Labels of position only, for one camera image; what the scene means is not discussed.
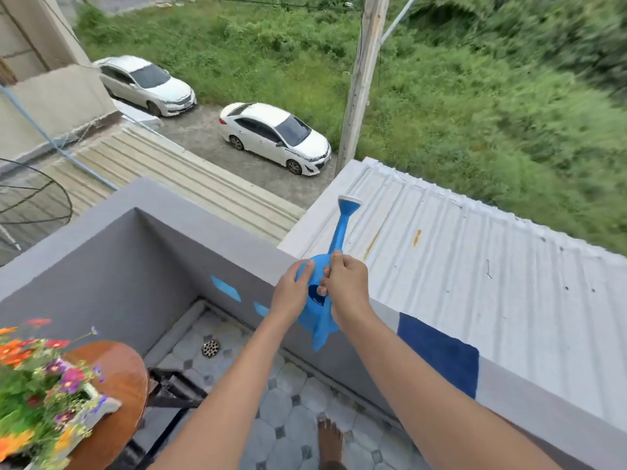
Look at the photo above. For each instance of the person's right hand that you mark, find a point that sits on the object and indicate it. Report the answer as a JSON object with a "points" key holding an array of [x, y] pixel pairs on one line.
{"points": [[348, 288]]}

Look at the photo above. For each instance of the person's left hand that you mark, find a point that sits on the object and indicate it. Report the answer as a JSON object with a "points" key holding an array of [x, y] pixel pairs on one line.
{"points": [[291, 298]]}

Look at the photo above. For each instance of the blue plastic watering can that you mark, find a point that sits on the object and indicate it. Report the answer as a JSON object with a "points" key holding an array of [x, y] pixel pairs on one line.
{"points": [[343, 225]]}

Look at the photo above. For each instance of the dark blue cloth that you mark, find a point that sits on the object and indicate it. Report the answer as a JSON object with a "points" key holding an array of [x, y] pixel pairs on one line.
{"points": [[441, 352]]}

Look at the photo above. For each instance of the colourful artificial flowers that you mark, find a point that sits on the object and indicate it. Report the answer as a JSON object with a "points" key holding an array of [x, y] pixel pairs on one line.
{"points": [[34, 386]]}

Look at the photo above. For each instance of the person's right forearm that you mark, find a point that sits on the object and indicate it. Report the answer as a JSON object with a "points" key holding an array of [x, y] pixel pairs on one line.
{"points": [[431, 396]]}

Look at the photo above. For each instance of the person's left forearm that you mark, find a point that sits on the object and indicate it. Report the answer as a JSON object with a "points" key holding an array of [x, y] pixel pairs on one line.
{"points": [[225, 401]]}

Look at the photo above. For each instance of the person's left foot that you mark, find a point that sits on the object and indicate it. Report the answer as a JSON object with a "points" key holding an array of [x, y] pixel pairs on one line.
{"points": [[330, 440]]}

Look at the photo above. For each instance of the round metal floor drain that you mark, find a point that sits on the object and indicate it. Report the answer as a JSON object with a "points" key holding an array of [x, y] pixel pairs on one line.
{"points": [[211, 348]]}

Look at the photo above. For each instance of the white corrugated metal roof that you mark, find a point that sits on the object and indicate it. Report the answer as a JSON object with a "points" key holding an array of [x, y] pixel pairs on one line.
{"points": [[490, 288]]}

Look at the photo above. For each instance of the beige corrugated roof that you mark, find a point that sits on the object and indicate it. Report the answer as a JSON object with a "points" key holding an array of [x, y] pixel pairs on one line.
{"points": [[196, 190]]}

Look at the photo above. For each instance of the white sedan car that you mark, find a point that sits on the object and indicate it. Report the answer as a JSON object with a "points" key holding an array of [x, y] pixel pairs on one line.
{"points": [[274, 134]]}

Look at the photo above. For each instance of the round wooden table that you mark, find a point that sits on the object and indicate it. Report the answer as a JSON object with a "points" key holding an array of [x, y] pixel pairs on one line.
{"points": [[122, 372]]}

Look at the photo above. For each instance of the concrete utility pole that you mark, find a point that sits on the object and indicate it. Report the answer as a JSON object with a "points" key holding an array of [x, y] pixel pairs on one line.
{"points": [[365, 68]]}

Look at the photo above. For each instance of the green grassy vegetation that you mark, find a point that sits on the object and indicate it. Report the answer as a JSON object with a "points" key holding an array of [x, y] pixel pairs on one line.
{"points": [[490, 92]]}

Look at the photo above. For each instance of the silver sedan car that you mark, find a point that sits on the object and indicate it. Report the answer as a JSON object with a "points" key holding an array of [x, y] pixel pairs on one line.
{"points": [[147, 83]]}

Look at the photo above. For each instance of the black mesh satellite dish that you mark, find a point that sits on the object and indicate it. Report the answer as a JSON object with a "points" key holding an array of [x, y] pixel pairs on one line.
{"points": [[29, 190]]}

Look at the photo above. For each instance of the blue drain pipe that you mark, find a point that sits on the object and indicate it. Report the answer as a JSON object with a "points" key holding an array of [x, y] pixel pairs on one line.
{"points": [[49, 140]]}

